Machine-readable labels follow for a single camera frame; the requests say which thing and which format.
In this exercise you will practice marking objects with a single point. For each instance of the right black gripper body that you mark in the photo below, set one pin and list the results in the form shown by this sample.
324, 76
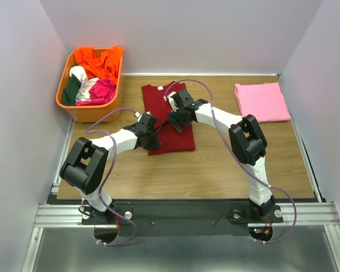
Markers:
173, 116

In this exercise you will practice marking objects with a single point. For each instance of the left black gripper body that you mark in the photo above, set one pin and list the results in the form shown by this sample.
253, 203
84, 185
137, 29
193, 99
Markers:
152, 141

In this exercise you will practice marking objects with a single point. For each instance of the dark red t shirt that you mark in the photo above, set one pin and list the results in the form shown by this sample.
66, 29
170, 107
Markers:
170, 139

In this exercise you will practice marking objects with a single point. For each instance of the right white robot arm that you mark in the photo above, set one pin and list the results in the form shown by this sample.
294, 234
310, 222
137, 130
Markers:
243, 138

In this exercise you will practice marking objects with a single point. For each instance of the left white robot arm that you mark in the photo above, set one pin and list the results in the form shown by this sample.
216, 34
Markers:
90, 162

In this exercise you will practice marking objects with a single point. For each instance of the orange plastic laundry basket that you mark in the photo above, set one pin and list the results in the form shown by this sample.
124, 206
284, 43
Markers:
87, 114

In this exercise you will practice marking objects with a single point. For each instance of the magenta t shirt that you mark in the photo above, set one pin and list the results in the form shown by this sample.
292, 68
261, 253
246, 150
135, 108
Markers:
96, 92

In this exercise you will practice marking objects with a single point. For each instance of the white t shirt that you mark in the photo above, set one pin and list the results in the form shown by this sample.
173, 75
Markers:
82, 83

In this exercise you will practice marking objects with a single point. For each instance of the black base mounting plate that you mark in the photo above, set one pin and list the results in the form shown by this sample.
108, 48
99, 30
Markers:
174, 217

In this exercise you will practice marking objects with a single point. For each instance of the folded pink t shirt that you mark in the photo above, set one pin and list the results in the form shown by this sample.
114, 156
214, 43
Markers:
264, 101

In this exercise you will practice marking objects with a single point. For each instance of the orange t shirt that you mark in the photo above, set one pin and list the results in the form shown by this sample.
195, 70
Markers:
106, 65

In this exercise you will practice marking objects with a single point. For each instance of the dark green t shirt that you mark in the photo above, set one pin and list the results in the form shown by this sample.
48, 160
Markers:
70, 92

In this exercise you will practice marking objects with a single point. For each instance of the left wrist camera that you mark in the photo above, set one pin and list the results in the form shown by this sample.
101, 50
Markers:
146, 123

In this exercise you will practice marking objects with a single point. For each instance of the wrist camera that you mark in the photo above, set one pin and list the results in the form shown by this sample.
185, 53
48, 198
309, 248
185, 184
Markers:
179, 100
146, 123

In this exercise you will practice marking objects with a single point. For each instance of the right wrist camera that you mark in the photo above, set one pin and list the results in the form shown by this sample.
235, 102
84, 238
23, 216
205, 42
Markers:
179, 100

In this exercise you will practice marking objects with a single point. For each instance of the aluminium frame rail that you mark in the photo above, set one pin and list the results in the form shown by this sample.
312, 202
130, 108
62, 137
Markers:
308, 239

